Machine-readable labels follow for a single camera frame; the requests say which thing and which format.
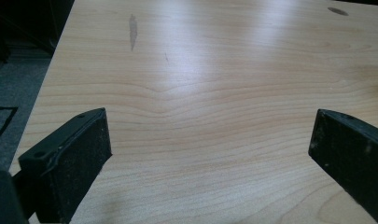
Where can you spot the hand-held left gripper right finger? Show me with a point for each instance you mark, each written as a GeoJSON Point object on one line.
{"type": "Point", "coordinates": [351, 152]}

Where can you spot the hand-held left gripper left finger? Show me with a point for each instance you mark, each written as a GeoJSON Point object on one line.
{"type": "Point", "coordinates": [73, 161]}

